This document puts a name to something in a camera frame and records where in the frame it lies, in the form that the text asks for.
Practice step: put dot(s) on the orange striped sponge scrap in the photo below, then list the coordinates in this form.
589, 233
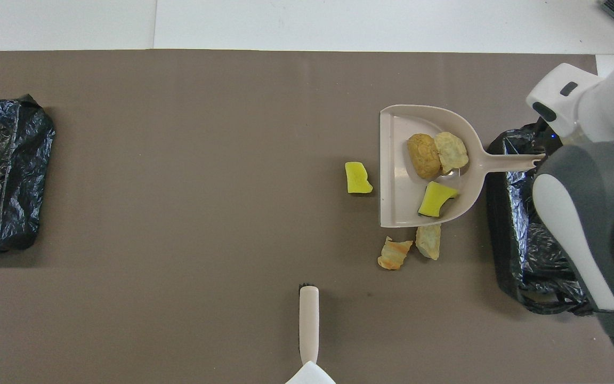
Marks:
394, 254

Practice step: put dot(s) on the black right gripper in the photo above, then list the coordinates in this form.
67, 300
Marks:
548, 137

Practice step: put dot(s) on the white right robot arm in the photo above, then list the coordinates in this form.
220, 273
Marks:
605, 106

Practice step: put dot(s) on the brown bread roll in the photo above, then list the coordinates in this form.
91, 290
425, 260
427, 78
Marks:
423, 156

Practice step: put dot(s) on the brown paper table mat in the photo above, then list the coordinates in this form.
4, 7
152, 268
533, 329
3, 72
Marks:
179, 133

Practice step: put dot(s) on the pale green-yellow sponge scrap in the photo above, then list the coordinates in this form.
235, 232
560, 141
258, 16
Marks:
428, 241

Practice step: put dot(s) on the pale pink plastic dustpan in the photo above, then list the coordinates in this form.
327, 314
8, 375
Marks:
397, 176

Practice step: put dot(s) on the pale tan sponge scrap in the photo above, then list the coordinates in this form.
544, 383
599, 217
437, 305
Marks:
451, 152

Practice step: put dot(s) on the bright yellow sponge piece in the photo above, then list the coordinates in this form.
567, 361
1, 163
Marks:
436, 199
357, 177

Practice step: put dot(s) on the beige hand brush black bristles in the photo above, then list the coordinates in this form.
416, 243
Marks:
309, 320

